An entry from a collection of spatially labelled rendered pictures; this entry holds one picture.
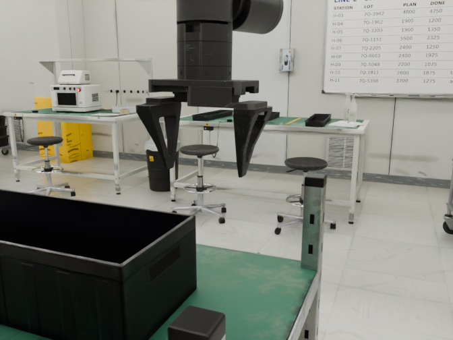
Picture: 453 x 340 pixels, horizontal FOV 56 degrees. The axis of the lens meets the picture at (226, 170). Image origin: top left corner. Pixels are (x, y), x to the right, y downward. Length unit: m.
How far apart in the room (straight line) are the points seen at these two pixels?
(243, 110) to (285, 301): 0.30
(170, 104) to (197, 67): 0.07
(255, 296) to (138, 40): 5.59
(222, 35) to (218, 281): 0.37
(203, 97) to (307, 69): 4.78
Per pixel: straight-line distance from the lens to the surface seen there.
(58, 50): 6.21
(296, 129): 3.63
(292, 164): 3.30
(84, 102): 4.93
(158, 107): 0.47
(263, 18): 0.50
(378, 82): 5.07
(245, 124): 0.41
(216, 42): 0.43
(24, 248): 0.54
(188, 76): 0.43
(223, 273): 0.68
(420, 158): 5.18
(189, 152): 3.50
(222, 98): 0.41
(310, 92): 5.19
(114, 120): 4.39
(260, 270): 0.69
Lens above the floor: 1.26
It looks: 13 degrees down
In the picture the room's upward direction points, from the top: straight up
